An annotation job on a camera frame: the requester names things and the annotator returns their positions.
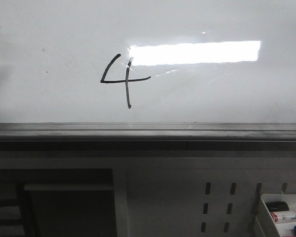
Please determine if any white slotted pegboard panel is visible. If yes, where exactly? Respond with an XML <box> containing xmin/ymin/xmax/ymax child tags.
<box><xmin>113</xmin><ymin>157</ymin><xmax>296</xmax><ymax>237</ymax></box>

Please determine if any white marker tray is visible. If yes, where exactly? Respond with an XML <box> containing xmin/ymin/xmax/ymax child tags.
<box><xmin>254</xmin><ymin>194</ymin><xmax>296</xmax><ymax>237</ymax></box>

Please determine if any red capped white marker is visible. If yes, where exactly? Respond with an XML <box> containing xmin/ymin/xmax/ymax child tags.
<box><xmin>270</xmin><ymin>210</ymin><xmax>296</xmax><ymax>224</ymax></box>

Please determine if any white glossy whiteboard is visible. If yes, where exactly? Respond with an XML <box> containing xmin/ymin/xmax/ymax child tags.
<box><xmin>0</xmin><ymin>0</ymin><xmax>296</xmax><ymax>123</ymax></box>

